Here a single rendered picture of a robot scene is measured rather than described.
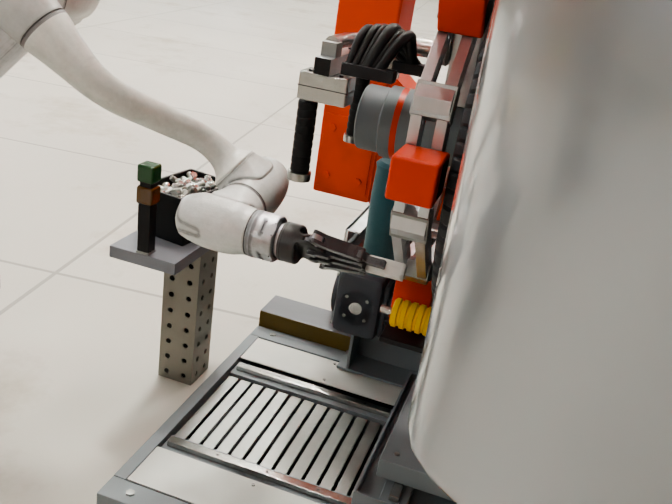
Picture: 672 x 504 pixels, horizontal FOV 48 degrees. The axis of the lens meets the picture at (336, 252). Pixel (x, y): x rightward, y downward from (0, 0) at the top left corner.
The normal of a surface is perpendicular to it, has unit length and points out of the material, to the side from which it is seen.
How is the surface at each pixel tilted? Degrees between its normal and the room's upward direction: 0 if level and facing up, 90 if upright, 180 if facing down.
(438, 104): 90
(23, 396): 0
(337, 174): 90
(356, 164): 90
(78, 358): 0
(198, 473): 0
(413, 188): 90
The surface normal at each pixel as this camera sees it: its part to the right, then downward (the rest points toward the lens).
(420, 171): -0.32, 0.33
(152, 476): 0.15, -0.91
